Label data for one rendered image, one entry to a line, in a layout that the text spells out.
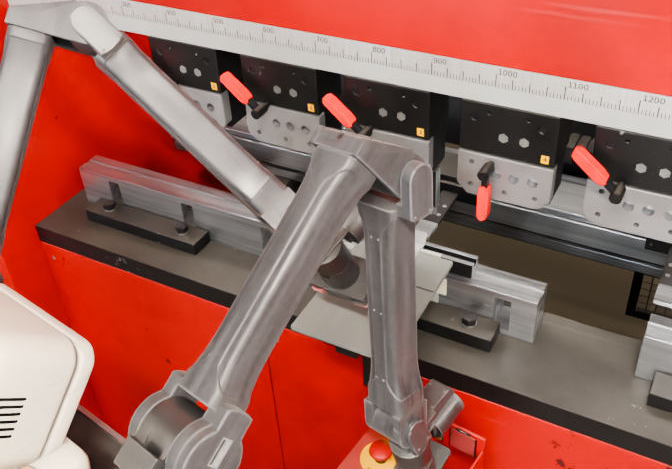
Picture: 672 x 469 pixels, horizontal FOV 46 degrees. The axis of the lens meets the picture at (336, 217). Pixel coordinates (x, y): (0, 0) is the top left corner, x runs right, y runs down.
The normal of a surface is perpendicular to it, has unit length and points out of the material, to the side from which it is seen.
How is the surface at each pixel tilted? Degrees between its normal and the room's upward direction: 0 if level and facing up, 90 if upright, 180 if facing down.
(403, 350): 82
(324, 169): 36
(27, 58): 63
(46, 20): 54
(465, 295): 90
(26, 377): 90
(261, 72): 90
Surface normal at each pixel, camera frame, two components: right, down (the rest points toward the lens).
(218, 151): 0.19, 0.03
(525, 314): -0.48, 0.55
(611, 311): -0.05, -0.80
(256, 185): 0.04, -0.13
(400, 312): 0.66, 0.29
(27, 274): 0.88, 0.25
